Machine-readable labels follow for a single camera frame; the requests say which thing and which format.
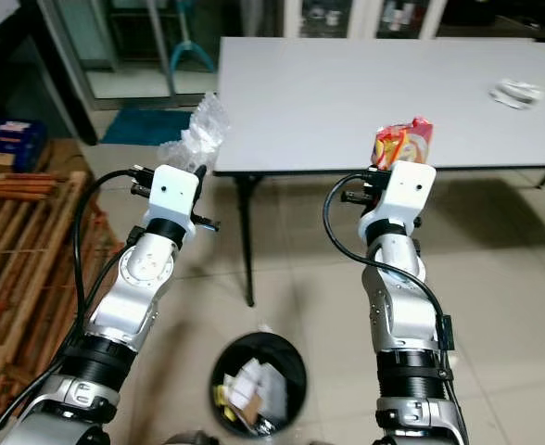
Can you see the red yellow snack packet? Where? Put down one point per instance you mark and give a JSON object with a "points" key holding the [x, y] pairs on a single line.
{"points": [[411, 141]]}

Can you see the clear plastic wrapper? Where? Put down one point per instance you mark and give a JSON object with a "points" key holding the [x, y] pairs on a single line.
{"points": [[198, 137]]}

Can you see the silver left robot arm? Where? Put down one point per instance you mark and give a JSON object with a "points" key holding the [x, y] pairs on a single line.
{"points": [[133, 301]]}

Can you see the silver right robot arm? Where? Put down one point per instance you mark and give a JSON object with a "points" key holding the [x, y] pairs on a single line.
{"points": [[398, 315]]}

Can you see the black round rubbish bin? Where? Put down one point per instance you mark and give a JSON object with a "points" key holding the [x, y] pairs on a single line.
{"points": [[289, 371]]}

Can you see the white paper trash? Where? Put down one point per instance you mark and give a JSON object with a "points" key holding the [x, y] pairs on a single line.
{"points": [[249, 385]]}

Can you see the yellow trash piece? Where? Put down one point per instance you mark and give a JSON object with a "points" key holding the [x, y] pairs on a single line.
{"points": [[221, 399]]}

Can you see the teal floor mat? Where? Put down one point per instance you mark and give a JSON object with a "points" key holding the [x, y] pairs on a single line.
{"points": [[147, 128]]}

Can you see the grey framed glass door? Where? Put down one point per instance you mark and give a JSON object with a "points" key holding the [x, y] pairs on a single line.
{"points": [[124, 85]]}

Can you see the blue box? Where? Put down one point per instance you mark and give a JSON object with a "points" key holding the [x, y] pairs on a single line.
{"points": [[11, 139]]}

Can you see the brown wooden slat rack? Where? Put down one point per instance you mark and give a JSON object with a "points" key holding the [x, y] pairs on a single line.
{"points": [[31, 278]]}

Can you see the teal metal stand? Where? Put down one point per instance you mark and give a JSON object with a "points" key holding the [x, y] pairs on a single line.
{"points": [[187, 42]]}

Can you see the crumpled white wrapper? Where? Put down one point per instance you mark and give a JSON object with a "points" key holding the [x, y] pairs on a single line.
{"points": [[518, 94]]}

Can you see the white glass door cabinet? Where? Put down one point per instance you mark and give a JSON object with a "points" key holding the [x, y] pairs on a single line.
{"points": [[361, 14]]}

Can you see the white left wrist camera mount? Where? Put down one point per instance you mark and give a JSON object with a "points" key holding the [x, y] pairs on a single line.
{"points": [[171, 193]]}

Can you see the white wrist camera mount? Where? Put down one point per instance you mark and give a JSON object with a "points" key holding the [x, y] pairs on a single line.
{"points": [[171, 193], [407, 190]]}

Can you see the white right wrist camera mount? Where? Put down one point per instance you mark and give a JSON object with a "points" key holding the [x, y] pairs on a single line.
{"points": [[407, 190]]}

